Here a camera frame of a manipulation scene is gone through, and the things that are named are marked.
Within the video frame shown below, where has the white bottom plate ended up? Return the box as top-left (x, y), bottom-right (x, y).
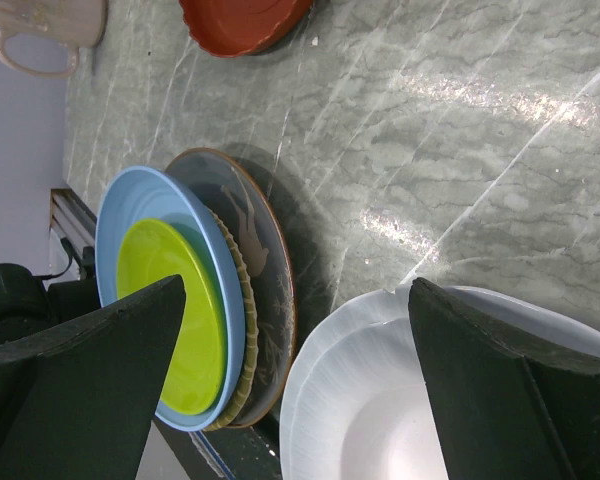
top-left (278, 284), bottom-right (600, 480)

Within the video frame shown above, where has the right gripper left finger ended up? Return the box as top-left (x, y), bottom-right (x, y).
top-left (0, 275), bottom-right (186, 479)

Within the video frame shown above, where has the olive fluted plate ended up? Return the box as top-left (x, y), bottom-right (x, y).
top-left (204, 210), bottom-right (259, 432)

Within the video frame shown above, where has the dark brown rimmed plate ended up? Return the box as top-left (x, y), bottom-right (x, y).
top-left (166, 148), bottom-right (297, 428)

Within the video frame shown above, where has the lime green plate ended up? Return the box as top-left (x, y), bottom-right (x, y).
top-left (116, 217), bottom-right (227, 416)

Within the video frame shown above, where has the blue plastic plate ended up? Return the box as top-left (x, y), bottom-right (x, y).
top-left (95, 166), bottom-right (246, 431)

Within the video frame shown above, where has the pink ceramic mug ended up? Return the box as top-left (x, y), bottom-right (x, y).
top-left (0, 0), bottom-right (108, 78)

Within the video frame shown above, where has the red fluted plate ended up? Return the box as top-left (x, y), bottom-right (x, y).
top-left (179, 0), bottom-right (314, 58)

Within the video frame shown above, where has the white ribbed deep plate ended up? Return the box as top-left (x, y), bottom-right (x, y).
top-left (282, 318), bottom-right (448, 479)

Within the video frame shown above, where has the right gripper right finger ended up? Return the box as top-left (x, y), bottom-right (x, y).
top-left (408, 278), bottom-right (600, 479)

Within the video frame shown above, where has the aluminium frame rail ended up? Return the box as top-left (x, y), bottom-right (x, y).
top-left (50, 188), bottom-right (96, 279)

